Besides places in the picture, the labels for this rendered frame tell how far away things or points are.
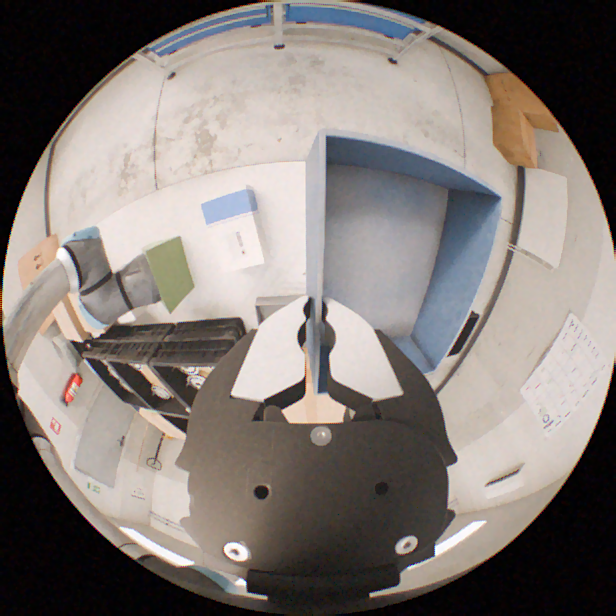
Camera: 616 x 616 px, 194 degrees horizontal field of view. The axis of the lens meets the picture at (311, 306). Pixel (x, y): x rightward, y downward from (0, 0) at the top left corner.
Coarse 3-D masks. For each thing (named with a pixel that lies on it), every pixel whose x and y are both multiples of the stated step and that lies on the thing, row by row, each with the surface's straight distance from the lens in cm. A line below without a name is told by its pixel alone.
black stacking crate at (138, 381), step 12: (120, 348) 92; (132, 348) 84; (144, 348) 79; (156, 348) 74; (120, 372) 96; (132, 372) 101; (132, 384) 101; (144, 384) 106; (144, 396) 106; (156, 396) 112; (156, 408) 112; (168, 408) 107; (180, 408) 102
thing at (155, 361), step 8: (152, 360) 67; (160, 360) 65; (168, 360) 62; (176, 360) 60; (184, 360) 58; (192, 360) 57; (200, 360) 55; (208, 360) 54; (216, 360) 52; (152, 368) 70; (160, 376) 72; (168, 384) 74; (176, 392) 78; (184, 400) 82
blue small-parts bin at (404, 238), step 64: (320, 192) 9; (384, 192) 18; (448, 192) 22; (320, 256) 9; (384, 256) 18; (448, 256) 21; (320, 320) 11; (384, 320) 23; (448, 320) 21; (320, 384) 19
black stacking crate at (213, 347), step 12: (168, 348) 69; (180, 348) 65; (192, 348) 63; (204, 348) 60; (216, 348) 58; (228, 348) 56; (168, 372) 74; (180, 372) 80; (180, 384) 80; (192, 396) 87
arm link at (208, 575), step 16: (32, 416) 51; (32, 432) 48; (48, 448) 47; (48, 464) 42; (64, 480) 39; (80, 496) 36; (96, 512) 34; (96, 528) 31; (112, 528) 32; (128, 544) 30; (144, 560) 28; (160, 560) 29; (176, 576) 26; (192, 576) 27; (208, 576) 28; (224, 576) 30
